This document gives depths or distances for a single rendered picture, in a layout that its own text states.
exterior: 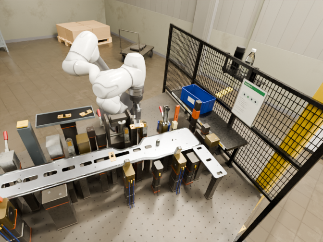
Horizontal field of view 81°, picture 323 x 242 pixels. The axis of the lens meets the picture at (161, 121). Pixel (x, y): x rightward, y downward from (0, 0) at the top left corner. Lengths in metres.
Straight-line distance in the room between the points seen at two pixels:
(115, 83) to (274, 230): 2.24
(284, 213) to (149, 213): 1.75
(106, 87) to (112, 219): 0.93
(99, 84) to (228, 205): 1.25
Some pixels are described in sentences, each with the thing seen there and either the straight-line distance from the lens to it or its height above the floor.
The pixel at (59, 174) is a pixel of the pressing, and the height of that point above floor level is 1.00.
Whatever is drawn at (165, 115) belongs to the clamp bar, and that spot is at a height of 1.13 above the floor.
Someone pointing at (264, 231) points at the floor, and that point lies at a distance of 2.53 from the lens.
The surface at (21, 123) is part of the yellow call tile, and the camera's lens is 1.53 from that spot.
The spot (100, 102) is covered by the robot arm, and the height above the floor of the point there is 1.02.
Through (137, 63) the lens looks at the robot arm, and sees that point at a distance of 0.93.
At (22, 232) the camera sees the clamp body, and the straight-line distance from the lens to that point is 1.43.
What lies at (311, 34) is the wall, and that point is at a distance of 4.19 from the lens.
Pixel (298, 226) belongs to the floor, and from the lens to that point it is 2.77.
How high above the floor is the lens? 2.02
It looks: 38 degrees down
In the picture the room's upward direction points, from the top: 7 degrees clockwise
